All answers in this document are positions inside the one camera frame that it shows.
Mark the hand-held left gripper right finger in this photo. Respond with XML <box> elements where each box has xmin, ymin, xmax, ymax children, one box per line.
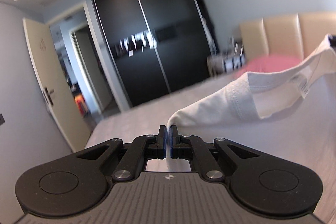
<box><xmin>170</xmin><ymin>125</ymin><xmax>263</xmax><ymax>182</ymax></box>

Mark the pink pillow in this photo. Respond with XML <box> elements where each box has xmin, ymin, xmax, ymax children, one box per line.
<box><xmin>236</xmin><ymin>53</ymin><xmax>302</xmax><ymax>77</ymax></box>

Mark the open closet section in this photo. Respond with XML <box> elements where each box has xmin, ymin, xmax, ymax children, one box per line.
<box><xmin>184</xmin><ymin>0</ymin><xmax>218</xmax><ymax>56</ymax></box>

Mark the bed with polka dot sheet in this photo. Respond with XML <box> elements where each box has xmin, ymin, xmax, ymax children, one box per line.
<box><xmin>84</xmin><ymin>56</ymin><xmax>336</xmax><ymax>224</ymax></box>

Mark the white bedside table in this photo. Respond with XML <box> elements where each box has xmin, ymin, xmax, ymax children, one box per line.
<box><xmin>207</xmin><ymin>52</ymin><xmax>246</xmax><ymax>77</ymax></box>

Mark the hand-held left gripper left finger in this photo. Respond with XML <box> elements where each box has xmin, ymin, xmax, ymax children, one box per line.
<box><xmin>73</xmin><ymin>125</ymin><xmax>168</xmax><ymax>182</ymax></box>

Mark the orange stool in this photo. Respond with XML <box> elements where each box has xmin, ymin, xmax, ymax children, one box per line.
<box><xmin>75</xmin><ymin>97</ymin><xmax>87</xmax><ymax>117</ymax></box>

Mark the black sliding door wardrobe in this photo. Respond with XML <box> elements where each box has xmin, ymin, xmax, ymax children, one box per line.
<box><xmin>92</xmin><ymin>0</ymin><xmax>210</xmax><ymax>109</ymax></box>

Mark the cream padded headboard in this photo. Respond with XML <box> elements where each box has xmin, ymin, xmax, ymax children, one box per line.
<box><xmin>239</xmin><ymin>11</ymin><xmax>336</xmax><ymax>67</ymax></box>

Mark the cream room door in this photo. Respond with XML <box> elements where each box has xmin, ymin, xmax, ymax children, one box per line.
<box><xmin>23</xmin><ymin>18</ymin><xmax>92</xmax><ymax>153</ymax></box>

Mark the white T-shirt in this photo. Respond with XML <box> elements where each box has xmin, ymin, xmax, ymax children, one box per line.
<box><xmin>164</xmin><ymin>34</ymin><xmax>336</xmax><ymax>161</ymax></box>

